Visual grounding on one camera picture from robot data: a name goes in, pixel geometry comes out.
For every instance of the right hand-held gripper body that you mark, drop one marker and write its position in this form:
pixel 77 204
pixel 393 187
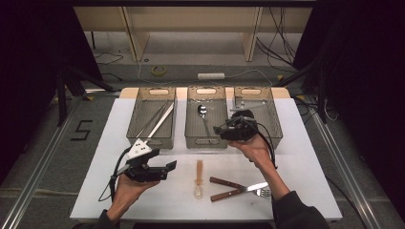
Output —
pixel 242 129

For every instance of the metal spoon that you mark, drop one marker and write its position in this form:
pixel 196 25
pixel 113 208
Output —
pixel 202 109

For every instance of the grey mesh tray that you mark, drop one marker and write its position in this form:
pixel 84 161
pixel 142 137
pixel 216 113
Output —
pixel 151 143
pixel 207 143
pixel 273 127

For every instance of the white power strip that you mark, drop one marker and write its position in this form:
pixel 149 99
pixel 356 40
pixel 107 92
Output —
pixel 210 76

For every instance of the yellow tape roll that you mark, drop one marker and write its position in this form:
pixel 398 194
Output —
pixel 152 70

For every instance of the person's right hand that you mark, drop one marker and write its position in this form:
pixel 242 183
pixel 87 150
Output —
pixel 254 149

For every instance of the black curtain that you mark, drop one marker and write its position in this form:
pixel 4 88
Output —
pixel 366 63
pixel 25 63

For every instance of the metal chopstick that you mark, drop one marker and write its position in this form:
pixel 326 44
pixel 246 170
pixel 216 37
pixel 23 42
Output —
pixel 153 119
pixel 157 115

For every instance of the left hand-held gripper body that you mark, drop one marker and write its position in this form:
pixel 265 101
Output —
pixel 143 171

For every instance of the beige wooden shelf unit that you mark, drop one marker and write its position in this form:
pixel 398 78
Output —
pixel 191 19

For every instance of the black metal stand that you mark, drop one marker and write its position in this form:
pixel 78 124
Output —
pixel 321 95
pixel 62 95

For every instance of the person's left hand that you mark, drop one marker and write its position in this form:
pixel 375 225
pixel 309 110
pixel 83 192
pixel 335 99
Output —
pixel 127 194

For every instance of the aluminium floor rail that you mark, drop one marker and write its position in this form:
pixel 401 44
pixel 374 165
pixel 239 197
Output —
pixel 344 165
pixel 41 165

